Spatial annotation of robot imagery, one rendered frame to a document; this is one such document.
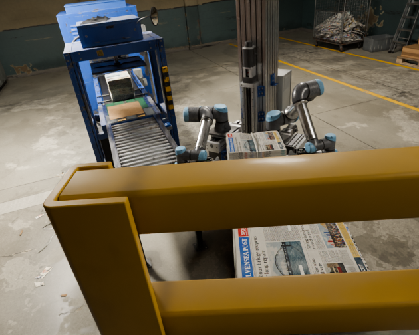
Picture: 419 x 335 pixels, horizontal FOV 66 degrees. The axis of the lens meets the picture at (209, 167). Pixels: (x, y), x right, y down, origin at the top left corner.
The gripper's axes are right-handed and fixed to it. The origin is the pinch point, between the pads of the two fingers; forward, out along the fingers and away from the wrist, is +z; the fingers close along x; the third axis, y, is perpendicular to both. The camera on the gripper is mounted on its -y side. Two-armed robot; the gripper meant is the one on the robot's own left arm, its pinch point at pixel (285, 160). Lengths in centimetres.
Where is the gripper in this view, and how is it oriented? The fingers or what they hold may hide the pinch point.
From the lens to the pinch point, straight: 236.4
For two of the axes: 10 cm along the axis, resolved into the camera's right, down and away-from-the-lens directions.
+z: -10.0, 0.8, 0.5
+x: 0.0, 5.1, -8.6
